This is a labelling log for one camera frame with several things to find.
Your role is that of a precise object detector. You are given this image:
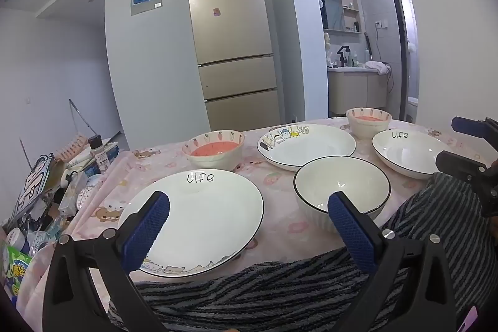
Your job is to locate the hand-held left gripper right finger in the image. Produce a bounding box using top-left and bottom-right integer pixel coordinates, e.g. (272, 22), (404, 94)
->
(327, 191), (457, 332)

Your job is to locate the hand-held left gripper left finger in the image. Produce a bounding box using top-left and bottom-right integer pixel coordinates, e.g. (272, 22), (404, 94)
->
(42, 191), (171, 332)

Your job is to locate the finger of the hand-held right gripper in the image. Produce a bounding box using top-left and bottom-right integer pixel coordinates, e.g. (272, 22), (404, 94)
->
(451, 116), (498, 153)
(435, 150), (498, 219)

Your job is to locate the white black-rimmed ribbed bowl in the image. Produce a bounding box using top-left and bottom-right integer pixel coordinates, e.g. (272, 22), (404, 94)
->
(293, 156), (391, 233)

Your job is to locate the white cartoon print plate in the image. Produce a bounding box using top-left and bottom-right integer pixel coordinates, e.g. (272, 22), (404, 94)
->
(371, 130), (456, 180)
(118, 169), (265, 279)
(257, 124), (357, 172)

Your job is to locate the pink carrot print bowl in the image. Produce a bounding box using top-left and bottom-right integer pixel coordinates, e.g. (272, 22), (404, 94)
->
(346, 107), (392, 140)
(182, 130), (246, 172)

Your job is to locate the pink cartoon printed tablecloth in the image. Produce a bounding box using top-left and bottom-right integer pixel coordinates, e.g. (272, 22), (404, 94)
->
(17, 116), (495, 317)

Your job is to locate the blue white carton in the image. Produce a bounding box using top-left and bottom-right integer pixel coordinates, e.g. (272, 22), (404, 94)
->
(68, 143), (120, 177)

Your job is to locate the black-capped spice jar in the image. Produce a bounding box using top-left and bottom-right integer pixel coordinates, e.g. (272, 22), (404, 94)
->
(88, 135), (110, 173)

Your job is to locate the pile of assorted packets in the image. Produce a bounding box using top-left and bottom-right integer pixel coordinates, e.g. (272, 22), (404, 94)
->
(2, 161), (106, 255)

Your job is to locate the grey striped clothing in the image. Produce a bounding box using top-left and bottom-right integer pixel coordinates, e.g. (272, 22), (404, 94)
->
(107, 172), (498, 332)

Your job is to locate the white pink towel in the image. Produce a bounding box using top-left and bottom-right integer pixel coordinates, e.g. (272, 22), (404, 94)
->
(364, 61), (392, 75)

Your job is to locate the pink toothed rack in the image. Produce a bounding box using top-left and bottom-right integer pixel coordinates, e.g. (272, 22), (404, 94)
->
(54, 135), (88, 162)

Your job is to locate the beige bathroom vanity cabinet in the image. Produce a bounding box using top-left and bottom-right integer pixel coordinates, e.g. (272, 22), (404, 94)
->
(327, 68), (390, 119)

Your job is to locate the black white lettered box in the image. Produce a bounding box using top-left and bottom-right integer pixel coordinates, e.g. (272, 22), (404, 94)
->
(10, 153), (56, 224)

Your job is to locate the green snack packet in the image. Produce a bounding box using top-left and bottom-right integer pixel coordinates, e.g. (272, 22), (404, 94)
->
(2, 244), (35, 299)

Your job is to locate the bathroom mirror cabinet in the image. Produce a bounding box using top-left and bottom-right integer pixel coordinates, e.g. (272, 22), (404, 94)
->
(322, 0), (359, 33)

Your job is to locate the gold three-door fridge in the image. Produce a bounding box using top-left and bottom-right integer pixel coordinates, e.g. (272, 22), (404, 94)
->
(185, 0), (281, 132)

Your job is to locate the black bathroom door frame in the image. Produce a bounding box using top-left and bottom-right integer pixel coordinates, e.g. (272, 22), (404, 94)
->
(383, 0), (414, 123)

